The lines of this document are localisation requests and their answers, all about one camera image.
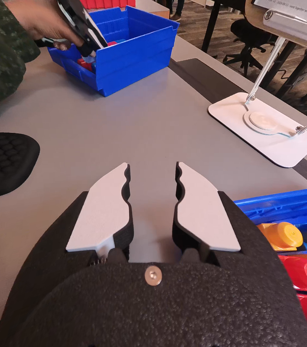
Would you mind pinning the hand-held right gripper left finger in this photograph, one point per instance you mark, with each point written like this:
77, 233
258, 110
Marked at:
99, 217

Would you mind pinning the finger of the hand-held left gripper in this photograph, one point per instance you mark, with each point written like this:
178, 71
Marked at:
95, 31
87, 44

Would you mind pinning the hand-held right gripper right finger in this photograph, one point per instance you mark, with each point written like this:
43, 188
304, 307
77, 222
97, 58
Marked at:
207, 217

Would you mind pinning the red and blue block tower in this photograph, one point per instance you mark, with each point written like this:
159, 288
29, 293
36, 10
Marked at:
111, 43

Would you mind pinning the blue plastic bin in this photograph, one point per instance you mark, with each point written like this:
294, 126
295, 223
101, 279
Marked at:
278, 206
137, 59

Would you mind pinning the group of mega blocks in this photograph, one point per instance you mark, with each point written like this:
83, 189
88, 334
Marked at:
283, 235

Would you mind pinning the person's left hand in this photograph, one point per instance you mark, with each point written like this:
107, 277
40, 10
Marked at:
42, 19

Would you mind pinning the red plastic bin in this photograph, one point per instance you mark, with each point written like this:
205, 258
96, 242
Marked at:
107, 4

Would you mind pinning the grey table with wooden edge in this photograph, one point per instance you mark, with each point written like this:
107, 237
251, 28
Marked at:
153, 6

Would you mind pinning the white document stand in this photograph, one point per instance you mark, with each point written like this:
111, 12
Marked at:
278, 146

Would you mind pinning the wooden background desk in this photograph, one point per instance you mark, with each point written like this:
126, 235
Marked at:
210, 27

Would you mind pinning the black office chair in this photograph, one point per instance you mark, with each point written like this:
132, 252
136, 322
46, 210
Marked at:
248, 29

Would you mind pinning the printed instruction poster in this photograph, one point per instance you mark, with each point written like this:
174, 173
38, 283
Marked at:
291, 6

